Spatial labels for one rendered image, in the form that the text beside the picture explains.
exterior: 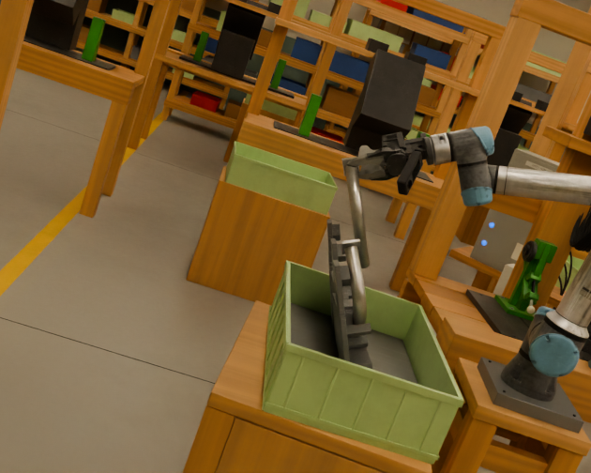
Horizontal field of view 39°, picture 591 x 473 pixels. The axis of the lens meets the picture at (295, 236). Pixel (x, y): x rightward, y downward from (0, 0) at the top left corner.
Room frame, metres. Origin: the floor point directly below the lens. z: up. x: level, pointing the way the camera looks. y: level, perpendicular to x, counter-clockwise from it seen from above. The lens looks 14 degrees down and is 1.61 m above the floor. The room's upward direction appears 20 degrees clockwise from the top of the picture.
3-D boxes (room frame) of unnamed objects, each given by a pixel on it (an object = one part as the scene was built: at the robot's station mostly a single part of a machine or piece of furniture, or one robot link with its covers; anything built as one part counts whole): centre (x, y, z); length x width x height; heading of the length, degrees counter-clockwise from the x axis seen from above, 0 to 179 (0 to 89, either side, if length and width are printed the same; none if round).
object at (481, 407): (2.18, -0.74, 0.83); 0.32 x 0.32 x 0.04; 3
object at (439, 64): (9.72, 0.43, 1.12); 3.01 x 0.54 x 2.24; 97
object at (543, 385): (2.18, -0.74, 0.93); 0.15 x 0.15 x 0.10
